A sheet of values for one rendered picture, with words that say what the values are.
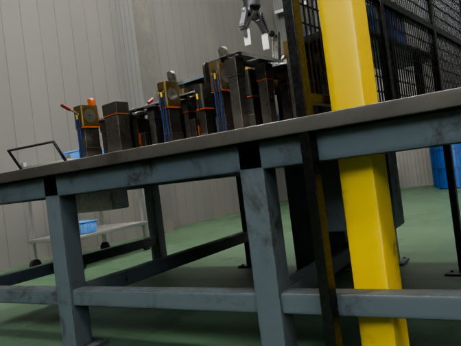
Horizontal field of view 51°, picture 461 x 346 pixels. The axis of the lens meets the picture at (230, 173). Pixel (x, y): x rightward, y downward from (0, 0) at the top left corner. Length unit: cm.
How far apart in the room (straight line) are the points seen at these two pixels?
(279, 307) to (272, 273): 9
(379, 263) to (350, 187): 21
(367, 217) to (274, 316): 38
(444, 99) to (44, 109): 464
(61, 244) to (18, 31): 379
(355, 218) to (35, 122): 431
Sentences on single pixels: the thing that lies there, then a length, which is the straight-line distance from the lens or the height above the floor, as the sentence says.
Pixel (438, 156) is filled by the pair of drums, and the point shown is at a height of 52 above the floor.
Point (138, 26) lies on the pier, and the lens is 639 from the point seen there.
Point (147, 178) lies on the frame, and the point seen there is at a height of 60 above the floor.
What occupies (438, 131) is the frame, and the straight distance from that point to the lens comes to 121.
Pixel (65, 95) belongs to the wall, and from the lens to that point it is 561.
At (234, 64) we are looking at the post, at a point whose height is 96.
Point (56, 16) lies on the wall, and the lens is 586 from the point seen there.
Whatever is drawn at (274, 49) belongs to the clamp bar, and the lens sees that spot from 230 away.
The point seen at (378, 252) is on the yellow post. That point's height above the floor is 32.
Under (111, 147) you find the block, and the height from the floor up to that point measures 81.
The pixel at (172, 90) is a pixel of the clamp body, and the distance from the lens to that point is 225.
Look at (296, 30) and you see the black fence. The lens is 130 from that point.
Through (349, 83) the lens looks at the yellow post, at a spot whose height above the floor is 78.
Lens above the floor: 56
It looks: 1 degrees up
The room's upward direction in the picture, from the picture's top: 7 degrees counter-clockwise
